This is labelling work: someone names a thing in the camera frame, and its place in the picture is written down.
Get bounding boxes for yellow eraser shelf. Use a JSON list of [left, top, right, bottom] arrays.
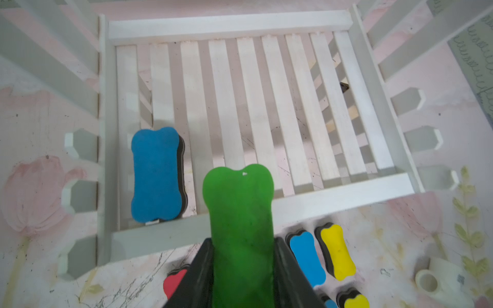
[[336, 287, 370, 308], [315, 222, 356, 282]]

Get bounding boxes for white slatted wooden shelf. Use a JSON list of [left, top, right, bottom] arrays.
[[0, 0, 493, 280]]

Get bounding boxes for small white box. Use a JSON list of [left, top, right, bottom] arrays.
[[415, 257, 475, 308]]

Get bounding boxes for blue eraser shelf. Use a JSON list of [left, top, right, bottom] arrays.
[[320, 293, 338, 308], [131, 127, 188, 223], [285, 229, 326, 288]]

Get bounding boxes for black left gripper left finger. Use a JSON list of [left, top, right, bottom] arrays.
[[164, 238, 214, 307]]

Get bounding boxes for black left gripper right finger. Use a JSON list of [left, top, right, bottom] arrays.
[[273, 237, 325, 308]]

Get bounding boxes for green eraser shelf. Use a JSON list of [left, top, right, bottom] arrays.
[[203, 164, 275, 307]]

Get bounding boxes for red eraser shelf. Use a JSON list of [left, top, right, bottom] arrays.
[[163, 264, 190, 299]]

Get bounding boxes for yellow black pliers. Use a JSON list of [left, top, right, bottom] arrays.
[[340, 82, 349, 93]]

